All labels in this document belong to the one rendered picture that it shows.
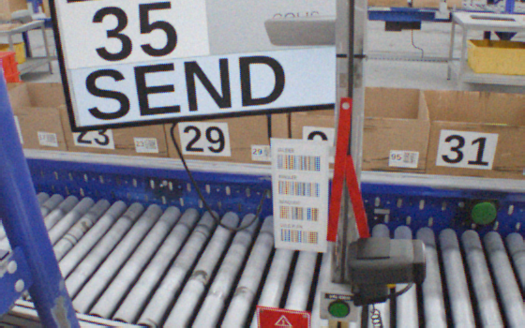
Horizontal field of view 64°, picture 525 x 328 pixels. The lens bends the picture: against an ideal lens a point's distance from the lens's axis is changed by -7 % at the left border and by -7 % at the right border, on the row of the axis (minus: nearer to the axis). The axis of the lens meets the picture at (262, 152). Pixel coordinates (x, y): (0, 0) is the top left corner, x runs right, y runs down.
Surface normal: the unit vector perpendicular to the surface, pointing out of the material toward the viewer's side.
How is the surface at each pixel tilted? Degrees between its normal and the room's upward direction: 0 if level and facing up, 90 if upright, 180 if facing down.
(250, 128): 90
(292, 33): 90
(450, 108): 89
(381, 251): 8
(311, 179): 90
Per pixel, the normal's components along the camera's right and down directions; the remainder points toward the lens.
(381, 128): -0.22, 0.43
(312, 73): 0.11, 0.36
